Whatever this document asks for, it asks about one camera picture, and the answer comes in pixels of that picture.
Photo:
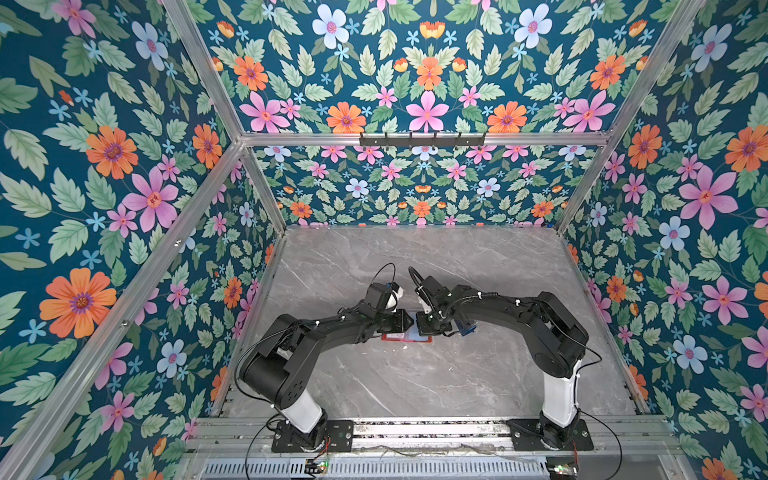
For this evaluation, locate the aluminium frame corner post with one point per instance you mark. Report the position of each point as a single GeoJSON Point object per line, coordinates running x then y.
{"type": "Point", "coordinates": [199, 55]}

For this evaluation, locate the aluminium frame beam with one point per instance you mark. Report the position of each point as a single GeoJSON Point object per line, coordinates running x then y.
{"type": "Point", "coordinates": [51, 420]}
{"type": "Point", "coordinates": [523, 139]}

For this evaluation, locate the aluminium frame right post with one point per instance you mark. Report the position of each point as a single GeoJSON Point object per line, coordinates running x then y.
{"type": "Point", "coordinates": [682, 19]}

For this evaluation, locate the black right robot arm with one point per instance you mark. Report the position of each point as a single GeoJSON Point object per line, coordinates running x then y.
{"type": "Point", "coordinates": [556, 340]}

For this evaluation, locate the red leather card holder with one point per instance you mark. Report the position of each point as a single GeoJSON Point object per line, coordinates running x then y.
{"type": "Point", "coordinates": [410, 336]}

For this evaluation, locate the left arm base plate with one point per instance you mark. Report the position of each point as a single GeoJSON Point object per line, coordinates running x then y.
{"type": "Point", "coordinates": [312, 436]}

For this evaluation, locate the aluminium frame back beam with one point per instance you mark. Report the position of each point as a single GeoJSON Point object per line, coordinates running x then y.
{"type": "Point", "coordinates": [523, 139]}

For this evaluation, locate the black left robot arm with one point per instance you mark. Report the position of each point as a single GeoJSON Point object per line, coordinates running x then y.
{"type": "Point", "coordinates": [279, 366]}

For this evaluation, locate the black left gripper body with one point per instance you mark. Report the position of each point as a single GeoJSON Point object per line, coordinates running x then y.
{"type": "Point", "coordinates": [390, 322]}

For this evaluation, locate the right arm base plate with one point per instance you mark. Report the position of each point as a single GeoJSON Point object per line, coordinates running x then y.
{"type": "Point", "coordinates": [552, 435]}

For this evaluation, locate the black hook rack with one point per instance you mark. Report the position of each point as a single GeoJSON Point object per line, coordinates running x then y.
{"type": "Point", "coordinates": [408, 140]}

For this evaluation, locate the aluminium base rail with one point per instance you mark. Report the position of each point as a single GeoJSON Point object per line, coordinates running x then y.
{"type": "Point", "coordinates": [600, 436]}

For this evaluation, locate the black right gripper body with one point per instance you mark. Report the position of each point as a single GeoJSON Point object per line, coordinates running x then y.
{"type": "Point", "coordinates": [427, 323]}

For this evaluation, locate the blue card stand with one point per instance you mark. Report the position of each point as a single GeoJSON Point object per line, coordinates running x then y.
{"type": "Point", "coordinates": [465, 327]}

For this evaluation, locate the aluminium frame left beam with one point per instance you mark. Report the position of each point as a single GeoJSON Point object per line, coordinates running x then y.
{"type": "Point", "coordinates": [51, 420]}

